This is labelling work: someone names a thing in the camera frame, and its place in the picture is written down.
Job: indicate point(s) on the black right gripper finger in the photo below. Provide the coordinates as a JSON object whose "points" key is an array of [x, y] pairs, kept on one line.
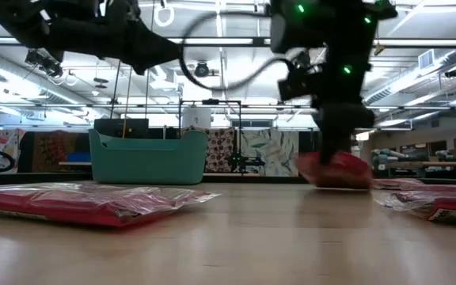
{"points": [[343, 148], [329, 150]]}

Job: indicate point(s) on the red popcorn bag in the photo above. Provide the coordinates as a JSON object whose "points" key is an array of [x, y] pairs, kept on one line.
{"points": [[93, 206], [449, 206], [346, 174], [398, 184]]}

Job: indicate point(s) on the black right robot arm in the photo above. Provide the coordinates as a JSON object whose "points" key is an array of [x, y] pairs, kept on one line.
{"points": [[331, 23]]}

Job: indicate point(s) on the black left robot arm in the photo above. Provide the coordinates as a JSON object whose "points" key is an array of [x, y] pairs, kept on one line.
{"points": [[93, 31]]}

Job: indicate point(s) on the leaf patterned fabric panel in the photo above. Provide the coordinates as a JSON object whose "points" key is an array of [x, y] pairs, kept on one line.
{"points": [[271, 152]]}

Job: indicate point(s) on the wooden bench with robot arms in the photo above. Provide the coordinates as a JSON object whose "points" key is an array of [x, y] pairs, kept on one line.
{"points": [[441, 164]]}

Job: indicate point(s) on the circle patterned fabric panel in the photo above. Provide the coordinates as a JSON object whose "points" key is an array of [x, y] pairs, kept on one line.
{"points": [[222, 150]]}

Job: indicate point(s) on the black ceiling speaker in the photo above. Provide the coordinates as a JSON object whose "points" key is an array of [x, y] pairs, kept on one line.
{"points": [[454, 72]]}

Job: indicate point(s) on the white cylindrical tank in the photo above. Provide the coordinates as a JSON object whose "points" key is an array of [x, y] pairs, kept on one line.
{"points": [[196, 118]]}

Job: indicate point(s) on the black ceiling spotlight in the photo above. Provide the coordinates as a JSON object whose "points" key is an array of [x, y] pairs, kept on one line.
{"points": [[202, 69], [46, 65]]}

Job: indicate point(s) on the teal plastic basket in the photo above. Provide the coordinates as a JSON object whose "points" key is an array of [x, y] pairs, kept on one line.
{"points": [[149, 162]]}

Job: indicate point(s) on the brown patterned fabric panel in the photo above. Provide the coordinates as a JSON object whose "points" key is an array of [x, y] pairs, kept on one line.
{"points": [[50, 150]]}

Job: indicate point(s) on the floral fabric panel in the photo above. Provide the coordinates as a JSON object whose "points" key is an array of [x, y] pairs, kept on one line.
{"points": [[2, 150]]}

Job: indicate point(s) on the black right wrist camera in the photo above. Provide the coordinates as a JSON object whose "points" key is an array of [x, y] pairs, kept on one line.
{"points": [[293, 87]]}

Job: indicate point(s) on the black stand frame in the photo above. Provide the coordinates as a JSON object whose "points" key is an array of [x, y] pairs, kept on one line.
{"points": [[239, 130]]}

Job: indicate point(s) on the silver air duct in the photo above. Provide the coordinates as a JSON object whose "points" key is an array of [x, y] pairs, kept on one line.
{"points": [[426, 59]]}

